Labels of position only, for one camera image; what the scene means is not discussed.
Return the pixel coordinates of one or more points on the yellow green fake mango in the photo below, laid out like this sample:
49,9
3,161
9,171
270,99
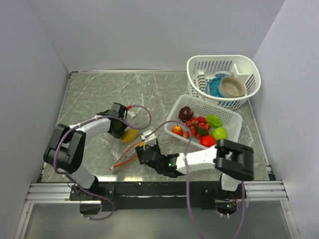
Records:
130,135

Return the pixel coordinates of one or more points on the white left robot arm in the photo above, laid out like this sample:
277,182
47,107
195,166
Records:
65,149

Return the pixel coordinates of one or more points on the green fake apple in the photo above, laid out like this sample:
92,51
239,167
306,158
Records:
219,133

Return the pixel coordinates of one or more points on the red fake peach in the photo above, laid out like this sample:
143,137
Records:
207,141

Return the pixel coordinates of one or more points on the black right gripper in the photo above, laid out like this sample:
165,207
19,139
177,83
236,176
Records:
139,150

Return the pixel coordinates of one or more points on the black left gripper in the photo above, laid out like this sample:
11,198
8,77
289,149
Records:
117,134

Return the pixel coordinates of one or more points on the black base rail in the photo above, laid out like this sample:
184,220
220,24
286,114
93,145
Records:
206,195

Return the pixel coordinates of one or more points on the beige ceramic bowl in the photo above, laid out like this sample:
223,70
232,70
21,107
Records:
231,87

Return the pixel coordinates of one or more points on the blue patterned plate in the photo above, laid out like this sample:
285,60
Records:
222,74

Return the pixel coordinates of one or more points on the blue bowl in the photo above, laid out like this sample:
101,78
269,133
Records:
212,87

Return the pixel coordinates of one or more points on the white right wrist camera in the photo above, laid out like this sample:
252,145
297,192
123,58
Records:
149,138

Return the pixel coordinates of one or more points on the green fake pepper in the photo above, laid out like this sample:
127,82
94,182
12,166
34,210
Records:
214,121

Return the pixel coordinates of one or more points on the clear zip top bag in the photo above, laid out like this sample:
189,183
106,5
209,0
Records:
118,153

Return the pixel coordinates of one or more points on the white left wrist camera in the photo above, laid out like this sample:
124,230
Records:
130,114

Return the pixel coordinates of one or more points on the white dish rack basket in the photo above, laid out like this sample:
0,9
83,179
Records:
200,69

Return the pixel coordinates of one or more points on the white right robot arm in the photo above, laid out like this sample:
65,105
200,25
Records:
235,161

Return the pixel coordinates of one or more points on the red fake cherry bunch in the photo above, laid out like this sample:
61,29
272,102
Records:
198,126

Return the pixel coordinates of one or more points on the dark red fake plum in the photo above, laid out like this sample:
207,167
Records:
185,113

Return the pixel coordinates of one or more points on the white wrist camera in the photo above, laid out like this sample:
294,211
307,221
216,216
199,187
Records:
149,138
130,114

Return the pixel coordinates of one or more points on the white perforated basket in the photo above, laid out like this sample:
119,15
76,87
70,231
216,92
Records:
230,120

